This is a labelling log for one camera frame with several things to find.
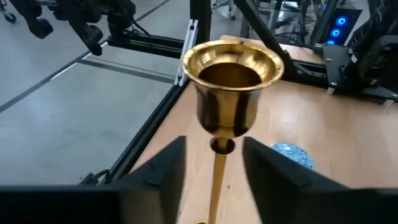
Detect black aluminium table frame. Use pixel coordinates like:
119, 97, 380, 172
79, 0, 398, 187

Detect silver metal bracket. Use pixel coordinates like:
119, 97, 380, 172
174, 18, 200, 87

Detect black office chair base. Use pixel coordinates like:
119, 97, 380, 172
12, 0, 137, 57

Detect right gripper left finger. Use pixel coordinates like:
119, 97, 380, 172
119, 135, 187, 224

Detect gold candlestick holder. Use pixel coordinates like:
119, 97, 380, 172
182, 39, 285, 224

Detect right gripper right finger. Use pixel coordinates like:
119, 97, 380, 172
242, 136, 352, 224

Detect black cable bundle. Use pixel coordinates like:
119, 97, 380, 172
270, 0, 324, 44

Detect black floor beam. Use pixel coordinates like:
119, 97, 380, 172
107, 32, 185, 60

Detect black chair caster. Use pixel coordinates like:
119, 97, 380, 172
0, 0, 17, 24

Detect light blue speckled ball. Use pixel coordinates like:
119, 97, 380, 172
269, 142, 315, 170

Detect computer tower blue lights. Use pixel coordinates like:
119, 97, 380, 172
323, 7, 363, 47

